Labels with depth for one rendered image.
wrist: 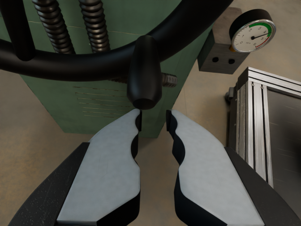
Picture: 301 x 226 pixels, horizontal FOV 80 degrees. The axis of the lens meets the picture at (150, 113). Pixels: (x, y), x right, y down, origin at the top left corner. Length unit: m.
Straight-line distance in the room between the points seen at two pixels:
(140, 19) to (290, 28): 1.74
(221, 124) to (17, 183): 0.97
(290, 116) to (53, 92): 0.95
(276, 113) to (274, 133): 0.11
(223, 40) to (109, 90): 0.33
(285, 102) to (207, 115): 0.35
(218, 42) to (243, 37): 0.05
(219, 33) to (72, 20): 0.27
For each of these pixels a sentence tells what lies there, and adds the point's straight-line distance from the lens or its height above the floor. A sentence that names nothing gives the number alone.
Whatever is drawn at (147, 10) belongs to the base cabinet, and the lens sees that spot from 0.36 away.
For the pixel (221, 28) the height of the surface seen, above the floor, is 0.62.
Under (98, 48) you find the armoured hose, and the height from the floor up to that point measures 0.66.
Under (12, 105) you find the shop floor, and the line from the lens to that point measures 1.09.
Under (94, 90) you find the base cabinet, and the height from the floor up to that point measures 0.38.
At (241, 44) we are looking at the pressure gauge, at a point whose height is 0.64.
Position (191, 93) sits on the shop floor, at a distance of 1.08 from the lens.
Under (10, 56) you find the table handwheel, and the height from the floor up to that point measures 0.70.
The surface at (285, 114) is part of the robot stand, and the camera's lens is 1.00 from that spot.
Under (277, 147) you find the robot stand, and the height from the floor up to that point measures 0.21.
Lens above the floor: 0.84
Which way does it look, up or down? 61 degrees down
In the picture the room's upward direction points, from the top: 16 degrees clockwise
